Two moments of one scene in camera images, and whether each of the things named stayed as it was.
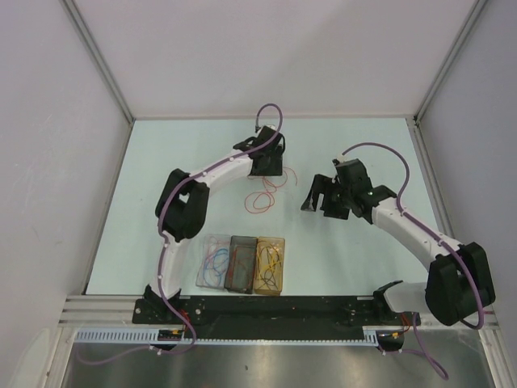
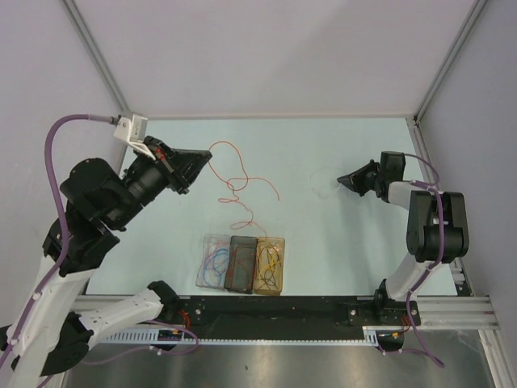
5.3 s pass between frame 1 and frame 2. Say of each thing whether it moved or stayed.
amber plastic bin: stayed
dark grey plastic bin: stayed
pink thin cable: moved
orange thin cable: moved
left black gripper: moved
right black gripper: moved
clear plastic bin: stayed
